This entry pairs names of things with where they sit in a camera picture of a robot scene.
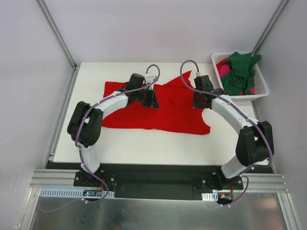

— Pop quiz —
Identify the red t-shirt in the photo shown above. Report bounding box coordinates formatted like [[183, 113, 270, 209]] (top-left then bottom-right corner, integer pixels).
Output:
[[102, 76, 211, 135]]

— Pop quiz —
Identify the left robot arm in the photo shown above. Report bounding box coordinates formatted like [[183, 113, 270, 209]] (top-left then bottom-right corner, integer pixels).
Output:
[[67, 73, 159, 186]]

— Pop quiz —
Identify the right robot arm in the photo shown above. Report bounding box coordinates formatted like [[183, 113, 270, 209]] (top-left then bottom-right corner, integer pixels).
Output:
[[193, 75, 274, 190]]

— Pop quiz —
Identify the pink garment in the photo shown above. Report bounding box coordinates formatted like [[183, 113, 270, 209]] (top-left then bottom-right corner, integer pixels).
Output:
[[216, 59, 232, 78]]

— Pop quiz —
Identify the green t-shirt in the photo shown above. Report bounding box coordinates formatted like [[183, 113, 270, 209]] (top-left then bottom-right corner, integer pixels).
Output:
[[221, 52, 262, 96]]

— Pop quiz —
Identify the white plastic basket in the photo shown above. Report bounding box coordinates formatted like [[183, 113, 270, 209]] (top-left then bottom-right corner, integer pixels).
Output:
[[212, 52, 269, 101]]

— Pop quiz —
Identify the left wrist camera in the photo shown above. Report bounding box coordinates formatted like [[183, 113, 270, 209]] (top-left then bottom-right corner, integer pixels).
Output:
[[145, 74, 159, 85]]

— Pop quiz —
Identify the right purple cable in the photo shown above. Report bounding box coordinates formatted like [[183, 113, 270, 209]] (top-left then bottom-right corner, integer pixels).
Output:
[[179, 59, 274, 208]]

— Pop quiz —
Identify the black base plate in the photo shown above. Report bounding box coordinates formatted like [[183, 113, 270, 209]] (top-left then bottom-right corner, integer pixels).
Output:
[[73, 162, 249, 199]]

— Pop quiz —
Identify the left aluminium frame post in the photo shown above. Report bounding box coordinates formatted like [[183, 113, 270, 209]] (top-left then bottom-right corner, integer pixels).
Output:
[[36, 0, 78, 70]]

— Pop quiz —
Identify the aluminium frame post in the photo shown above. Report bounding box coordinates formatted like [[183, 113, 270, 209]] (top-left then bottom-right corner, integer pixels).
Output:
[[252, 0, 290, 56], [36, 0, 78, 70]]

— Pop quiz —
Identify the right aluminium frame post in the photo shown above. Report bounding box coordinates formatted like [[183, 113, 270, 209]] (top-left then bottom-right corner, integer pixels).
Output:
[[252, 0, 290, 56]]

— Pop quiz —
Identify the right white cable duct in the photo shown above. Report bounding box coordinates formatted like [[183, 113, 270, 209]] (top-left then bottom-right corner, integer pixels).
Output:
[[201, 192, 218, 202]]

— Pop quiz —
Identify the white cable duct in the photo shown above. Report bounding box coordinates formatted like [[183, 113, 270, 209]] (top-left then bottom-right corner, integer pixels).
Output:
[[40, 188, 115, 199], [201, 192, 218, 202]]

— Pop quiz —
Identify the left white cable duct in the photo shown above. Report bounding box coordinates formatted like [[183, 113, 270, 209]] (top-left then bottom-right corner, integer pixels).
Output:
[[40, 188, 115, 199]]

